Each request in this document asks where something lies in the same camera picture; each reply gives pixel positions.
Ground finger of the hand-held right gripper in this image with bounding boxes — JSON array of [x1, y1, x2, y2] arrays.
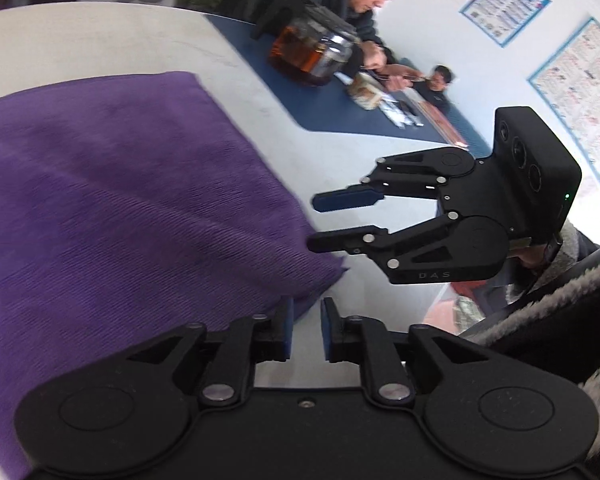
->
[[311, 150, 449, 214], [306, 212, 461, 274]]

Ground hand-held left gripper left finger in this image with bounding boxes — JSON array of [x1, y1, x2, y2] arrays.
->
[[125, 296, 295, 408]]

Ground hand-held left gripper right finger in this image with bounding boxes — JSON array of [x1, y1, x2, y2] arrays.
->
[[320, 297, 486, 407]]

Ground purple towel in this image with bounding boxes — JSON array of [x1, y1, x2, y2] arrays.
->
[[0, 71, 348, 480]]

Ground person's right forearm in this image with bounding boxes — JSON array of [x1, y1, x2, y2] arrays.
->
[[510, 220, 600, 311]]

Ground blue table mat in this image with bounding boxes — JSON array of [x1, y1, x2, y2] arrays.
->
[[205, 12, 496, 158]]

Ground small white packets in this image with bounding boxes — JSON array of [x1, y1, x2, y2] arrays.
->
[[382, 100, 423, 131]]

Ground brown wooden strip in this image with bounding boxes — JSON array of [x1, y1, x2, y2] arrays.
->
[[420, 102, 468, 148]]

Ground person's fleece-lined jacket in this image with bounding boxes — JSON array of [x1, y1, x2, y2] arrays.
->
[[460, 237, 600, 478]]

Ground glass teapot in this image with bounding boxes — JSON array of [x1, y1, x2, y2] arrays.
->
[[252, 0, 362, 87]]

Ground large white wall poster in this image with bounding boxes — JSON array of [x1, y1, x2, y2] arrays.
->
[[527, 17, 600, 191]]

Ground blue bordered wall poster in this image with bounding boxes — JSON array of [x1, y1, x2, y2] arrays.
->
[[459, 0, 552, 48]]

